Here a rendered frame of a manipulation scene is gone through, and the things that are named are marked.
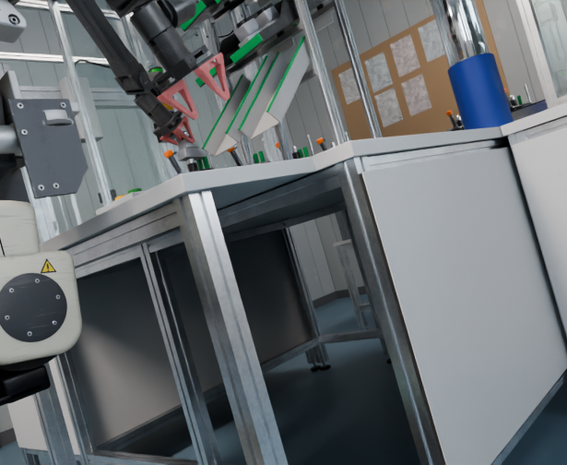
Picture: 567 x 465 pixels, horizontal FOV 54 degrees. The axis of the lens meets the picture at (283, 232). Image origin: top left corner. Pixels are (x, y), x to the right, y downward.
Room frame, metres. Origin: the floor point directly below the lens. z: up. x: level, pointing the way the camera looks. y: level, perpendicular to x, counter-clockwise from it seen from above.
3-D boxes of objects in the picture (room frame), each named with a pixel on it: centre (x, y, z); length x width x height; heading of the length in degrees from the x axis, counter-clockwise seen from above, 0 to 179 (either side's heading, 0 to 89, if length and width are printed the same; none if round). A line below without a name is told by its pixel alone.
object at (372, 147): (2.03, -0.09, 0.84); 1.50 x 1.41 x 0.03; 47
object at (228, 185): (1.41, 0.21, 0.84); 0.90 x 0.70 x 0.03; 46
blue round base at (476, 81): (1.89, -0.77, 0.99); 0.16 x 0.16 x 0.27
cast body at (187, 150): (1.72, 0.20, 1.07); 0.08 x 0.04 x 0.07; 137
